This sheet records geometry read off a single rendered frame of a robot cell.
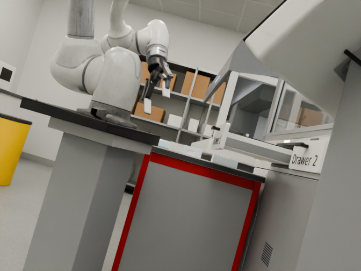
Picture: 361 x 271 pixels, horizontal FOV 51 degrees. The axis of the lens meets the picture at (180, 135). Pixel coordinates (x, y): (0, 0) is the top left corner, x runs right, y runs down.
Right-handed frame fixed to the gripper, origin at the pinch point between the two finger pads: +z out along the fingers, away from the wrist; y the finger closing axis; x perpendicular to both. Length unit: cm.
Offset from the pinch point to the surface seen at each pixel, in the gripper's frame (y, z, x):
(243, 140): 9.4, 10.0, 35.6
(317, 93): 70, 40, -7
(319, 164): 40, 33, 36
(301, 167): 28, 27, 43
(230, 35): -206, -339, 262
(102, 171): -7.8, 29.7, -16.6
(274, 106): -6, -31, 79
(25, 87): -433, -283, 25
